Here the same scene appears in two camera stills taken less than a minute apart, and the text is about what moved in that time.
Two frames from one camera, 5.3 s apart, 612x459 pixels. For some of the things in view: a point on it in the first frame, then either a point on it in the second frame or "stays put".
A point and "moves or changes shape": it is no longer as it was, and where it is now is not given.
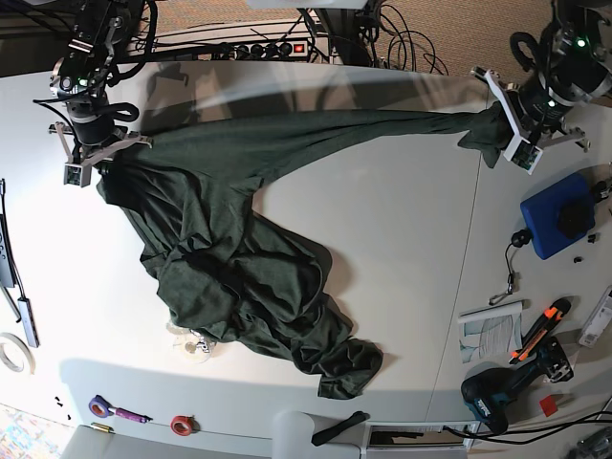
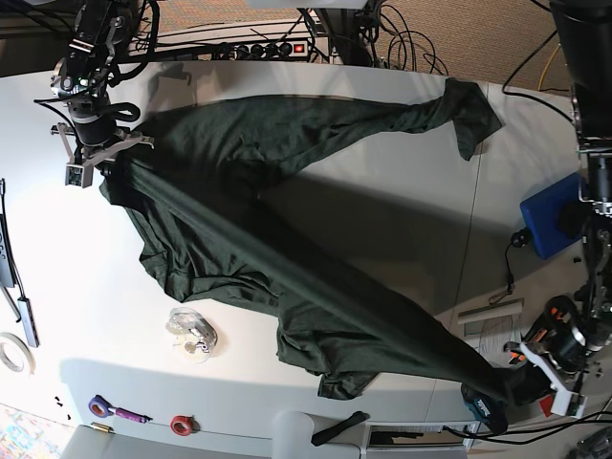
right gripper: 537,119 → 557,341
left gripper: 87,140 stays put
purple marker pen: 132,416 stays put
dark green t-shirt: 237,275 moves or changes shape
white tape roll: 4,359 stays put
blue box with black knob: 560,214 stays put
